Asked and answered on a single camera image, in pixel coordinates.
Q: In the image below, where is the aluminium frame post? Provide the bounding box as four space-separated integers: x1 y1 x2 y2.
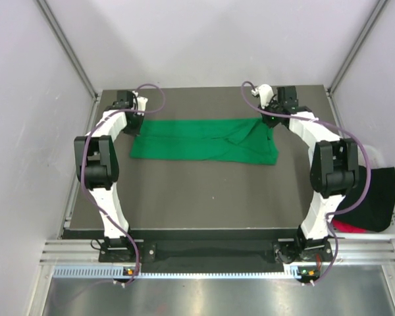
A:
34 0 98 99
327 0 391 96

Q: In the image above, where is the grey slotted cable duct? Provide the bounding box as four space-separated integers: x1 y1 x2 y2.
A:
53 265 321 280

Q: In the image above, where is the black t shirt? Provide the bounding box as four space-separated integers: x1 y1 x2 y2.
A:
333 167 395 232

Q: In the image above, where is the aluminium left frame post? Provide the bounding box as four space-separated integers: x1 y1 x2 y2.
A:
34 0 98 99

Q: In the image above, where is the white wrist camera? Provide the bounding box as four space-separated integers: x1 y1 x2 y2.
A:
251 84 275 109
133 91 148 116

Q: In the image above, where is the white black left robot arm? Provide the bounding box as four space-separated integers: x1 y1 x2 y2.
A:
74 90 147 263

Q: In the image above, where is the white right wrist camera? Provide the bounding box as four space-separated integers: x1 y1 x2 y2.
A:
251 84 275 109

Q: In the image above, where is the red t shirt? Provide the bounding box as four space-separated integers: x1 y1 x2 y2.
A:
332 219 366 234

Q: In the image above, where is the green t shirt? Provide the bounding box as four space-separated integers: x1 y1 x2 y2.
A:
130 118 278 165

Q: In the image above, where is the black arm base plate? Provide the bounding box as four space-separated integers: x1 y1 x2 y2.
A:
97 239 333 264

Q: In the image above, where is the aluminium right frame post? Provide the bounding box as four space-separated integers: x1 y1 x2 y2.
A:
327 0 391 96

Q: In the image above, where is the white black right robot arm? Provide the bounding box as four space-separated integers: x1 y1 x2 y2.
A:
251 84 359 264

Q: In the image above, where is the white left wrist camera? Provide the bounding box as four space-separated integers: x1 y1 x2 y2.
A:
133 91 148 116

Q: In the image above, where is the white plastic laundry basket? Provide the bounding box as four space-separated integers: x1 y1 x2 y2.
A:
332 145 395 240

